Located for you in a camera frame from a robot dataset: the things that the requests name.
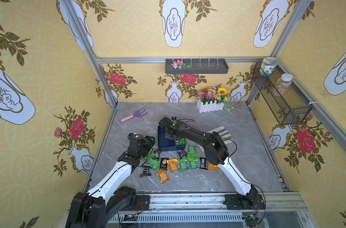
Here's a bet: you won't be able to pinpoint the clear jar with white lid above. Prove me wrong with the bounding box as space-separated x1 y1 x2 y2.
273 73 293 96

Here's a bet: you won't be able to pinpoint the black checkered cookie packet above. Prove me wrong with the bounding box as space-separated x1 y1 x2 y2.
139 166 152 178

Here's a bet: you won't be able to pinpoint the jar with printed label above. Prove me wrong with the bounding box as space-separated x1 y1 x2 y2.
259 57 278 77

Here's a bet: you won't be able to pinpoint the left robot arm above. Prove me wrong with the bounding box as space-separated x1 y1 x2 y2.
65 133 156 228

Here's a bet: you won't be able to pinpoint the pink flowers on shelf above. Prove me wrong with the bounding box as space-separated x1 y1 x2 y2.
171 59 193 69

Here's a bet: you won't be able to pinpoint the small circuit board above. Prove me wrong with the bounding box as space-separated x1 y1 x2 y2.
123 214 138 222

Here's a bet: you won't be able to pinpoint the pink and purple garden rake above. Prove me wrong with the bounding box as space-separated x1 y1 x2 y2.
120 107 148 123

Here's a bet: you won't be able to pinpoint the green cookie packet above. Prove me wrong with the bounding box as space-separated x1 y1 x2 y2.
187 145 199 162
177 158 188 172
147 149 156 160
147 159 160 171
188 157 199 169

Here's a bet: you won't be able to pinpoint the green rake with wooden handle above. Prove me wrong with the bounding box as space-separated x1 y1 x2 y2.
224 102 243 114

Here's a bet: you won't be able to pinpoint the white picket fence flower planter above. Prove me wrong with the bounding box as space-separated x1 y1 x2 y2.
196 86 230 113

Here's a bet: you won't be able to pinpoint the dark blue storage box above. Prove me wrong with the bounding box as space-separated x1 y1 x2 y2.
158 126 186 152

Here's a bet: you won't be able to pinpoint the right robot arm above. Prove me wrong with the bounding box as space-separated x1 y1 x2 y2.
159 117 266 210

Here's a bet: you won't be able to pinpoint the small checkered black packet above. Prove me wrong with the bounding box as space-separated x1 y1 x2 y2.
154 151 162 161

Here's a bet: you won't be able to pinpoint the green packet in box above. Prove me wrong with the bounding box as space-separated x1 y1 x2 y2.
175 138 186 146

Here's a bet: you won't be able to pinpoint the orange cookie packet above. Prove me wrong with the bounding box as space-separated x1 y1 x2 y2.
208 164 220 171
156 170 170 184
167 159 179 173

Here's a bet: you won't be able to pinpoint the black wire mesh basket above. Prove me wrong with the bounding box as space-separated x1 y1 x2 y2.
252 62 313 125

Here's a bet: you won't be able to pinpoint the grey wall shelf tray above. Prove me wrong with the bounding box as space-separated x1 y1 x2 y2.
165 57 229 75

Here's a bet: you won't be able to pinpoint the white and green garden glove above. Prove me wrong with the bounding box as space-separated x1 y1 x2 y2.
205 126 232 145

